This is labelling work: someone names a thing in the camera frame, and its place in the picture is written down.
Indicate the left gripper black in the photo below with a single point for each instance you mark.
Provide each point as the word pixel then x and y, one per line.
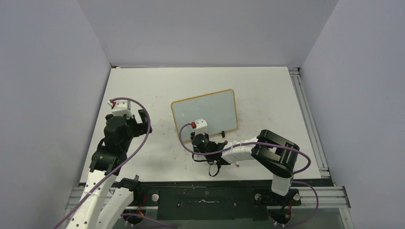
pixel 141 128

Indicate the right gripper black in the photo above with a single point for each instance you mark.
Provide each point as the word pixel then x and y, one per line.
pixel 192 134

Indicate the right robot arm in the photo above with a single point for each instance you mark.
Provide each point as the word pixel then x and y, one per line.
pixel 275 153

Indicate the yellow framed whiteboard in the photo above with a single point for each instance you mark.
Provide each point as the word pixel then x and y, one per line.
pixel 218 109

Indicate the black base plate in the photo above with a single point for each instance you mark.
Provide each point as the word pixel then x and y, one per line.
pixel 211 200

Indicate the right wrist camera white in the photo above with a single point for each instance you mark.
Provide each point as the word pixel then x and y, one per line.
pixel 199 126

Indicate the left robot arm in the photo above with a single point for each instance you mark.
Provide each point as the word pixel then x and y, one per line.
pixel 106 163

